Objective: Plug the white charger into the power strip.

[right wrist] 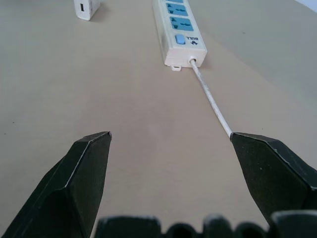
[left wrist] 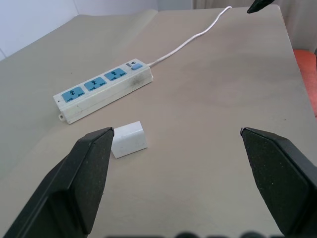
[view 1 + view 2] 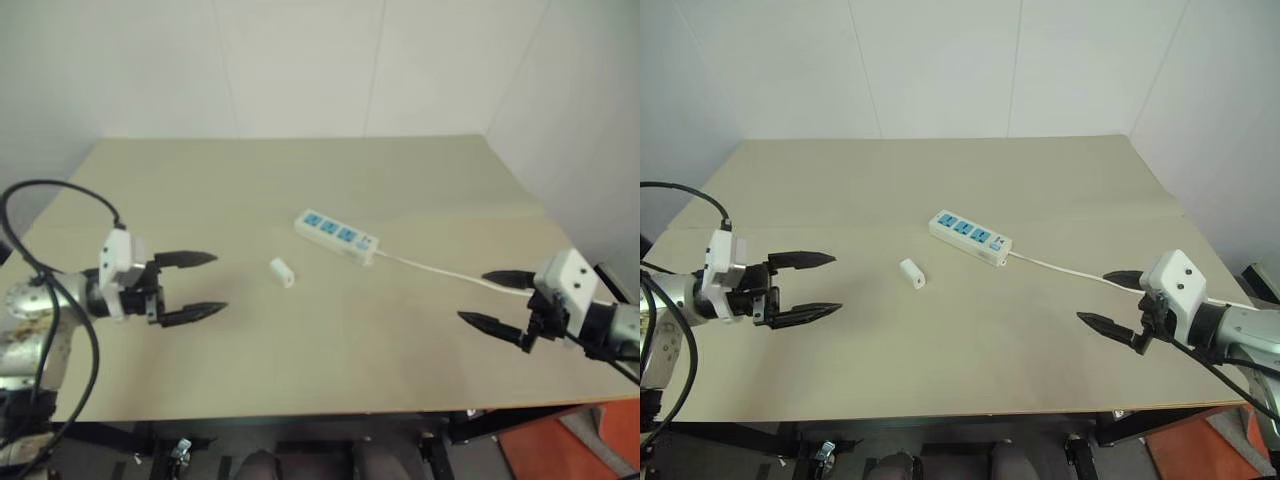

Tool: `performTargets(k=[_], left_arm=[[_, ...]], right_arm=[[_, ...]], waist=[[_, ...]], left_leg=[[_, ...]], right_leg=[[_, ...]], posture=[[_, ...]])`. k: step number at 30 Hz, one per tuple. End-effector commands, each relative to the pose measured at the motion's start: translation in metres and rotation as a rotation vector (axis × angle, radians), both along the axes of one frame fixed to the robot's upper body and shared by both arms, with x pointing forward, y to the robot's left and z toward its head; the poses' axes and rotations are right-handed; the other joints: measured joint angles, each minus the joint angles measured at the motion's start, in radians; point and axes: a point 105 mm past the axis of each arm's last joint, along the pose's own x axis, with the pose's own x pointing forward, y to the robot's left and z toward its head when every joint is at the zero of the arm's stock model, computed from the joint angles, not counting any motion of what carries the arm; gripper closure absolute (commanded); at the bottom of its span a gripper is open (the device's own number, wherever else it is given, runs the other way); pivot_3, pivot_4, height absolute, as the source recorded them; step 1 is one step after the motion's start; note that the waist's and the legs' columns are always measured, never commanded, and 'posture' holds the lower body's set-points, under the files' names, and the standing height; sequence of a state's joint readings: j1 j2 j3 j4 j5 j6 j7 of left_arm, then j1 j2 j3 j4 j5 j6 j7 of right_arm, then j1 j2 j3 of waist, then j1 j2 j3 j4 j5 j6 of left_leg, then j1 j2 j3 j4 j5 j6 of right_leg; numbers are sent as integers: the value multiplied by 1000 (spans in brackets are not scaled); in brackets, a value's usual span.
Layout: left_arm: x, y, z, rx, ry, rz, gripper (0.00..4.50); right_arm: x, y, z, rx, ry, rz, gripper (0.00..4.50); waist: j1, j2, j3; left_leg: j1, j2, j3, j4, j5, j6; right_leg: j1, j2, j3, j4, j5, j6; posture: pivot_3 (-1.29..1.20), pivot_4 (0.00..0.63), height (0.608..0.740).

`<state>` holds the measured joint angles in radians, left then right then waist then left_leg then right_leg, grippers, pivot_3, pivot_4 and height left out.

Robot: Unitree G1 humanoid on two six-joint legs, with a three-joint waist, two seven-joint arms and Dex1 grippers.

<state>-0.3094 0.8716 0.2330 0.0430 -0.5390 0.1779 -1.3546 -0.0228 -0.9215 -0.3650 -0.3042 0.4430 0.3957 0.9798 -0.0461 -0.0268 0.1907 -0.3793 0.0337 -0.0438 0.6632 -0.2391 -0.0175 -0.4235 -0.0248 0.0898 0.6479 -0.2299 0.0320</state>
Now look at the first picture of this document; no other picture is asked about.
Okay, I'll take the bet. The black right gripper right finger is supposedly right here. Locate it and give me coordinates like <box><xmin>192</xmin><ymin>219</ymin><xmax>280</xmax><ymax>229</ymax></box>
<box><xmin>229</xmin><ymin>132</ymin><xmax>317</xmax><ymax>228</ymax></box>

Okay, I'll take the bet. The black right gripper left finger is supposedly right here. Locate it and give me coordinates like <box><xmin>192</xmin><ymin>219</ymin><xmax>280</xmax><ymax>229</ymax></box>
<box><xmin>0</xmin><ymin>131</ymin><xmax>112</xmax><ymax>238</ymax></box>

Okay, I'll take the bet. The white power strip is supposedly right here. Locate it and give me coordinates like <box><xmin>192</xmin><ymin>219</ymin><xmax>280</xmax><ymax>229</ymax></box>
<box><xmin>152</xmin><ymin>0</ymin><xmax>207</xmax><ymax>72</ymax></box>

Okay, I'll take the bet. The white USB charger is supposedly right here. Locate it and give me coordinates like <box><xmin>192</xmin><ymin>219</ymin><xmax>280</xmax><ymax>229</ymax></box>
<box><xmin>74</xmin><ymin>0</ymin><xmax>106</xmax><ymax>21</ymax></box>

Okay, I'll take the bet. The white power strip cable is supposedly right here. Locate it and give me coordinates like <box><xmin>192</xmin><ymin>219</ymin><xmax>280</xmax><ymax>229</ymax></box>
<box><xmin>188</xmin><ymin>56</ymin><xmax>233</xmax><ymax>139</ymax></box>

